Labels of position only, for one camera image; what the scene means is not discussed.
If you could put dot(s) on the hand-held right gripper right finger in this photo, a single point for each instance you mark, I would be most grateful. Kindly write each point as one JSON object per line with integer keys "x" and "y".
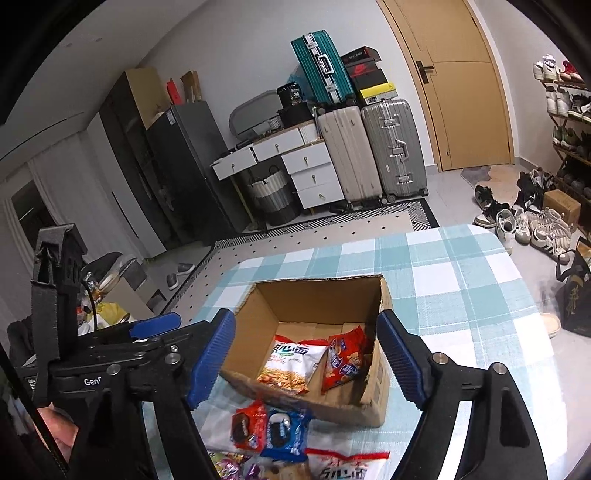
{"x": 399, "y": 360}

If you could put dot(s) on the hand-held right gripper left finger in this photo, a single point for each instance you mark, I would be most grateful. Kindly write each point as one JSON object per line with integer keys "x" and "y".
{"x": 212, "y": 357}

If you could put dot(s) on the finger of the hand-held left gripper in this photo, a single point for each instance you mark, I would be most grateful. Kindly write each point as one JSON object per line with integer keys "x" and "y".
{"x": 154, "y": 323}

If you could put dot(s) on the red snack packet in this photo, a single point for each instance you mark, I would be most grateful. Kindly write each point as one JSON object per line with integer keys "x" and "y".
{"x": 344, "y": 360}

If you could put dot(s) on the red cookie packet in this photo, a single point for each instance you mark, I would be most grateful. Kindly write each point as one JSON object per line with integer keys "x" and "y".
{"x": 249, "y": 427}

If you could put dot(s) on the white red noodle snack bag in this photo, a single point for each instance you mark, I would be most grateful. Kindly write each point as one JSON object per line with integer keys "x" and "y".
{"x": 346, "y": 466}
{"x": 293, "y": 362}

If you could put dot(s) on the brown cardboard box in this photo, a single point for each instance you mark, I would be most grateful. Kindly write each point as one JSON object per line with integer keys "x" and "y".
{"x": 323, "y": 295}

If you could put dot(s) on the blue cookie packet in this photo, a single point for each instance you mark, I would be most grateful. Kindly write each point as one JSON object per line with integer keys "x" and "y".
{"x": 284, "y": 434}

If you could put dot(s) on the colourful candy bag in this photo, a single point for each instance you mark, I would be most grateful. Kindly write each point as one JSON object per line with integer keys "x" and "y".
{"x": 228, "y": 466}

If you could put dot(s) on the clear raisin bread packet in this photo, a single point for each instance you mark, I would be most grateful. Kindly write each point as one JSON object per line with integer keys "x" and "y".
{"x": 288, "y": 473}

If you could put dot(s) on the person's left hand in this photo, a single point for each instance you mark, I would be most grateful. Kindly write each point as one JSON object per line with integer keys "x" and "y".
{"x": 60, "y": 429}

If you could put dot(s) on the yellow plastic bag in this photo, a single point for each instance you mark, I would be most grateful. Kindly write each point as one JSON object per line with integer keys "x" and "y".
{"x": 115, "y": 313}

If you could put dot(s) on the grey slipper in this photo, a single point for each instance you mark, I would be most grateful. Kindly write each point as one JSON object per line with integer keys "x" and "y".
{"x": 185, "y": 268}
{"x": 172, "y": 281}

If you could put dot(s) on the white wardrobe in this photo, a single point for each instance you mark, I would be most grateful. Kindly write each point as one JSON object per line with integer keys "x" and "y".
{"x": 69, "y": 184}

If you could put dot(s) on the dark tall cabinet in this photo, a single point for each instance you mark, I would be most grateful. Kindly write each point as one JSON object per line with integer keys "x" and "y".
{"x": 129, "y": 161}

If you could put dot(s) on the grey refrigerator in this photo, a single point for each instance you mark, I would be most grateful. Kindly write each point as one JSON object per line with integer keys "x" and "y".
{"x": 194, "y": 170}

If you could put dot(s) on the grey white laundry basket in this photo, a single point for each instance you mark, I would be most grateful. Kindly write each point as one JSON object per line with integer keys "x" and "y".
{"x": 272, "y": 198}

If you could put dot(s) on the black tote bag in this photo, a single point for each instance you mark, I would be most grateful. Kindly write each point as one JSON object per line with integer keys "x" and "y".
{"x": 575, "y": 295}

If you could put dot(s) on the pile of shoes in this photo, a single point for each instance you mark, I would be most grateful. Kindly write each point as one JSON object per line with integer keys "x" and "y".
{"x": 526, "y": 217}

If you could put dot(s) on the fluffy door mat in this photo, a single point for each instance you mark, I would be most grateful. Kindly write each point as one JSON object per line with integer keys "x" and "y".
{"x": 491, "y": 174}

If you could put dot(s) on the beige suitcase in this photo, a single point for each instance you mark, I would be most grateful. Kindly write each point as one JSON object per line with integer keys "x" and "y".
{"x": 348, "y": 157}

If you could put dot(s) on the white drawer desk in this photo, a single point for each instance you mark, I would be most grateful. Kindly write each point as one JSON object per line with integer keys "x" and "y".
{"x": 309, "y": 170}

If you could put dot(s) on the silver suitcase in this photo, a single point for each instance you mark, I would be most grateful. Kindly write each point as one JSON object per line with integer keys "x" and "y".
{"x": 395, "y": 147}

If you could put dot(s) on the tall cardboard carton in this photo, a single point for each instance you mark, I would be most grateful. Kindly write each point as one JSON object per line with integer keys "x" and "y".
{"x": 145, "y": 94}

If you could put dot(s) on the small cardboard carton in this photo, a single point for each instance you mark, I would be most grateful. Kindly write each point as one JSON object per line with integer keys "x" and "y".
{"x": 563, "y": 205}

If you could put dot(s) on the grey rounded panel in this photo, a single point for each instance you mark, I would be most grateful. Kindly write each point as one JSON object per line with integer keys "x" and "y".
{"x": 251, "y": 113}

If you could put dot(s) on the red paper bag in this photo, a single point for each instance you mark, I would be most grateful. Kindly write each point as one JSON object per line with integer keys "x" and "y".
{"x": 174, "y": 92}

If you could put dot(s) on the flat brown cardboard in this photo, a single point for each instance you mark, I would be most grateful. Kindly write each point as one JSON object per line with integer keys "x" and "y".
{"x": 191, "y": 85}

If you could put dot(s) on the black storage box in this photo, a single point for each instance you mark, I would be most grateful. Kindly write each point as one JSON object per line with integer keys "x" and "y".
{"x": 298, "y": 115}

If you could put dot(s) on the black canister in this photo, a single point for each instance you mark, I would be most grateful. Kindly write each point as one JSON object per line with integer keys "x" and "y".
{"x": 290, "y": 94}

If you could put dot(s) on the yellow white box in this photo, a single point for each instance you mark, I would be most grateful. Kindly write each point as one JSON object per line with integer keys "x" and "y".
{"x": 378, "y": 94}

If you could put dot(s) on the wooden shoe rack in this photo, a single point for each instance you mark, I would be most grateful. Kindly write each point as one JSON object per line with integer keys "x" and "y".
{"x": 570, "y": 152}

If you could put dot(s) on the wooden door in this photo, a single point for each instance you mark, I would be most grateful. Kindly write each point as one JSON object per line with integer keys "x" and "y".
{"x": 461, "y": 92}

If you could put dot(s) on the black box with yellow label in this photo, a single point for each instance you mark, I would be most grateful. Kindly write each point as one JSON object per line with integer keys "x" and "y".
{"x": 374, "y": 81}

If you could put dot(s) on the teal suitcase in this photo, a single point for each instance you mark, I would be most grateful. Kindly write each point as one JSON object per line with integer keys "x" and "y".
{"x": 321, "y": 69}

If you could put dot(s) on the row of racked sneakers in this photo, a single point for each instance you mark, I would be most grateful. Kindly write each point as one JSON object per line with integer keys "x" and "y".
{"x": 556, "y": 99}

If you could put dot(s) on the black shoe box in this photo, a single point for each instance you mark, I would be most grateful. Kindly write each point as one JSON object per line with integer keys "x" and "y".
{"x": 360, "y": 55}

